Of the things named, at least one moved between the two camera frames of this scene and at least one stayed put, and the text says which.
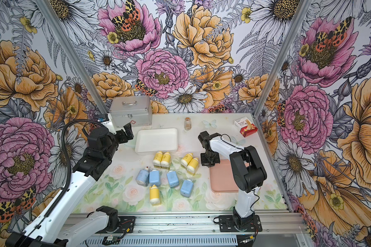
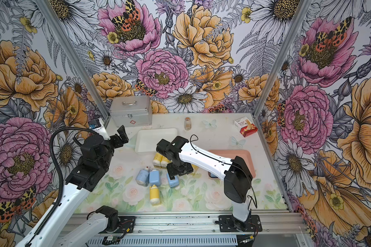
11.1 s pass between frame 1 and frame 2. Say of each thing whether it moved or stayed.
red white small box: stayed
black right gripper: moved
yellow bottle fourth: stayed
